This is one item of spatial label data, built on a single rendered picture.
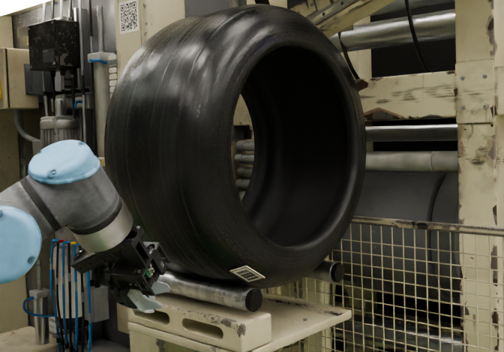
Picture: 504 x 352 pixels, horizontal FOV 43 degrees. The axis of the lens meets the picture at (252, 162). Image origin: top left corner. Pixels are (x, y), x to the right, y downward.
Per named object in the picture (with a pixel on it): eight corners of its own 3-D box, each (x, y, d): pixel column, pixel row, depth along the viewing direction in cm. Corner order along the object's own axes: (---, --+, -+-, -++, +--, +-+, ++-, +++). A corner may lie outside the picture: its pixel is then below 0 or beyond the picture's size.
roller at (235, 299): (154, 269, 149) (148, 288, 148) (139, 265, 146) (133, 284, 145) (265, 290, 125) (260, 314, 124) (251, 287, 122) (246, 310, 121)
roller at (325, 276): (238, 254, 170) (229, 268, 167) (229, 243, 167) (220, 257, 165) (347, 271, 146) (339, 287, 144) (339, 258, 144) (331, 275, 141)
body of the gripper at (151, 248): (155, 299, 104) (124, 252, 97) (112, 296, 108) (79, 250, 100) (172, 263, 109) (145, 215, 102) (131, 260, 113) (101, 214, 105)
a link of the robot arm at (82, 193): (13, 160, 93) (73, 124, 96) (55, 218, 100) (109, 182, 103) (33, 188, 86) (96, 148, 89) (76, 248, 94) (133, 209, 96)
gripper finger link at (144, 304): (169, 327, 111) (148, 295, 105) (140, 324, 114) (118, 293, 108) (175, 312, 113) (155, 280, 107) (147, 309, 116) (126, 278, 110)
